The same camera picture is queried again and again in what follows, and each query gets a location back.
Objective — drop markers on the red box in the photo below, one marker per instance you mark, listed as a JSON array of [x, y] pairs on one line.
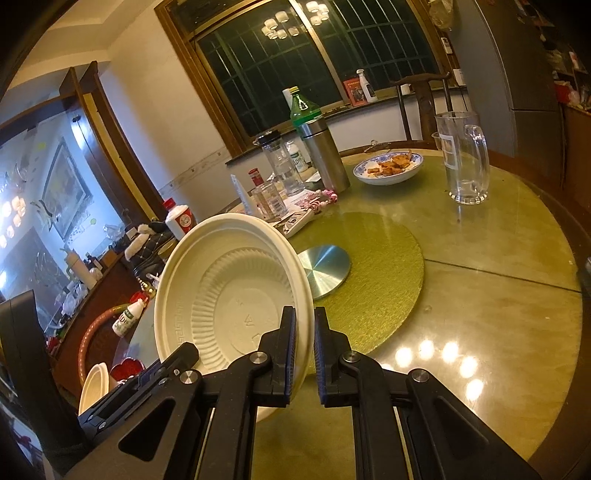
[[354, 92]]

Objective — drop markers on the black quilted fur-trimmed slipper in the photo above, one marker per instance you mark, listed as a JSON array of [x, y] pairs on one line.
[[147, 249]]

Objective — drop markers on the steel thermos flask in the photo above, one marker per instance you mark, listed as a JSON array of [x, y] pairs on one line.
[[328, 157]]

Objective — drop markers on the pink wrapped candies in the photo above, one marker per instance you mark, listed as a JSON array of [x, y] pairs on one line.
[[318, 199]]

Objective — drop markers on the small white medicine bottle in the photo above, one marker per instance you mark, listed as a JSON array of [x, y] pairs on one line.
[[298, 159]]

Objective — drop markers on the red scalloped plate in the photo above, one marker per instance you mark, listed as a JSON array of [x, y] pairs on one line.
[[127, 370]]

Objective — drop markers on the clear bottle with black lid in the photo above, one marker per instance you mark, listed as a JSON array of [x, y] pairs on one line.
[[281, 161]]

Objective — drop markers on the wooden sideboard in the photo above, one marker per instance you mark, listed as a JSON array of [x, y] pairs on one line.
[[106, 286]]

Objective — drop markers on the cream ribbed plastic bowl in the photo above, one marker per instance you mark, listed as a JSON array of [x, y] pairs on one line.
[[221, 286]]

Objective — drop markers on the white tube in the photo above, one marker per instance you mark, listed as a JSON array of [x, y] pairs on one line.
[[242, 196]]

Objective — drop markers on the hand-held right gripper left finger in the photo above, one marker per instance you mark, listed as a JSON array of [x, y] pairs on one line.
[[290, 355]]

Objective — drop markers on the glass bottle with red cap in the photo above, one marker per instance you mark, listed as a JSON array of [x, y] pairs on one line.
[[265, 198]]

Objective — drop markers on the red and yellow hoop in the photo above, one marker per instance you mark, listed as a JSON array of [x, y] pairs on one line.
[[92, 337]]

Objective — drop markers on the grey refrigerator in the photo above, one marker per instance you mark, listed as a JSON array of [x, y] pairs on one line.
[[503, 69]]

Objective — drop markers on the wooden framed window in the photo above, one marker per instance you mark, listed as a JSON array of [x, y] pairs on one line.
[[277, 69]]

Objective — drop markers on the green round turntable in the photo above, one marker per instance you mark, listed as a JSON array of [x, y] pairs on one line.
[[383, 277]]

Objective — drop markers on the fried food pieces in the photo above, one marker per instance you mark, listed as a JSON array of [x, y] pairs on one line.
[[392, 166]]

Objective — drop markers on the clear glass pitcher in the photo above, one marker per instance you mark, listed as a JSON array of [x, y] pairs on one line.
[[461, 161]]

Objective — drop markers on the white mug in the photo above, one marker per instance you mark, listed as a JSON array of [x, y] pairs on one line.
[[406, 89]]

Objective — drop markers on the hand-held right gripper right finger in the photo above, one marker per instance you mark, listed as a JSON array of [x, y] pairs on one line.
[[319, 364]]

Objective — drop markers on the green plastic bottle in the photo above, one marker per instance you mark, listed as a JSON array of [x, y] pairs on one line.
[[304, 108]]

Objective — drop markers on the blue rimmed plate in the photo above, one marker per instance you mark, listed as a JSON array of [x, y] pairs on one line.
[[392, 177]]

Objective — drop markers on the cream tumbler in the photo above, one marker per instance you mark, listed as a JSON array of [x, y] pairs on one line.
[[81, 267]]

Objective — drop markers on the white drink bottle red cap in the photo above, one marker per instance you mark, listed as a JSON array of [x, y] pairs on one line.
[[129, 318]]

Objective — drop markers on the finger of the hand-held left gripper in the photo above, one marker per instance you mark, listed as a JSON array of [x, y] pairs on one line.
[[182, 357]]

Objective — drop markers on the large white foam bowl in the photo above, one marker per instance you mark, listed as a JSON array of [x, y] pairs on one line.
[[92, 387]]

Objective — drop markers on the white spray bottle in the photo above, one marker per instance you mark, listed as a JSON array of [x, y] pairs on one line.
[[368, 87]]

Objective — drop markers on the steel turntable hub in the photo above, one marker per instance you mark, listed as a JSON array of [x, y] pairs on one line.
[[325, 272]]

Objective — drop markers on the dark wooden chair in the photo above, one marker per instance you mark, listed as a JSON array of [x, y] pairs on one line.
[[415, 110]]

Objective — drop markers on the white liquor bottle red label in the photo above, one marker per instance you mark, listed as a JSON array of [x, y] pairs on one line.
[[178, 221]]

